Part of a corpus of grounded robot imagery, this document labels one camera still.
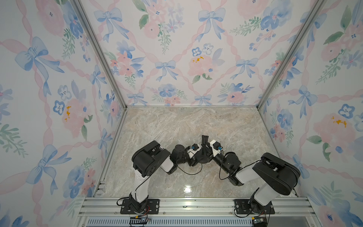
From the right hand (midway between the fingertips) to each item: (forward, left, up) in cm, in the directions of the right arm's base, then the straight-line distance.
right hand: (205, 142), depth 83 cm
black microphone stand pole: (-1, +1, +5) cm, 5 cm away
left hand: (0, +2, -12) cm, 12 cm away
